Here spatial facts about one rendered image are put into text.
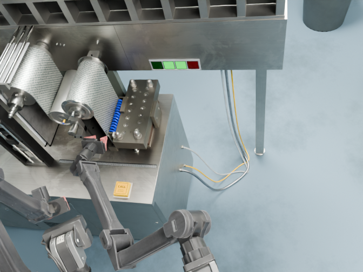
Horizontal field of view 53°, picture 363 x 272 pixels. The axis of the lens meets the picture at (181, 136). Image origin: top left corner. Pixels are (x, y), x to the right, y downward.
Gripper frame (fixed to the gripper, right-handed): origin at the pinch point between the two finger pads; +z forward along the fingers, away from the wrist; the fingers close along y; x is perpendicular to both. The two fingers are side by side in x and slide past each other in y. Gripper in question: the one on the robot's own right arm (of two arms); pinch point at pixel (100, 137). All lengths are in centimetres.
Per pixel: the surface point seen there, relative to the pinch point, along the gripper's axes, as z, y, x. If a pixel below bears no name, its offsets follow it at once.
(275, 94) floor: 152, 84, -39
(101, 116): 5.3, -0.1, 8.8
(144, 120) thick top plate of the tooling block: 15.4, 17.4, 2.3
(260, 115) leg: 75, 73, -21
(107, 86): 17.6, -0.5, 19.1
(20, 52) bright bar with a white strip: 0, -31, 41
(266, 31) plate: 20, 74, 45
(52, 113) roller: -1.7, -21.4, 12.6
